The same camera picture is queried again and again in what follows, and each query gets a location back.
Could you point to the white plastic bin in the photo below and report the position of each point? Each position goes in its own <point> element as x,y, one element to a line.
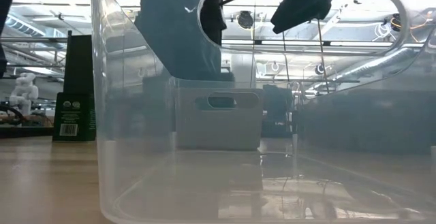
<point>218,132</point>

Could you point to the silver ventilation duct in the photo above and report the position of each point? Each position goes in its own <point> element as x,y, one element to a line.
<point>374,65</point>

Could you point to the black ceiling device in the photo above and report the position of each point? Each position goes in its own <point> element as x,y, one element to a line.
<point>396,21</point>
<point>245,19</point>

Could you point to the green spice tin black lid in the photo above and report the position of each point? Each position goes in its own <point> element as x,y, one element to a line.
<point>75,115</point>

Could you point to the clear plastic bin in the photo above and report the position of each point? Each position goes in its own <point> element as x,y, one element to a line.
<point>136,183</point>

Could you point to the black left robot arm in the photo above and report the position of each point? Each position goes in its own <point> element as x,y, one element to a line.
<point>5,13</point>

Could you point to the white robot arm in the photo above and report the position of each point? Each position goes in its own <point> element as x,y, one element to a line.
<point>24,91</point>

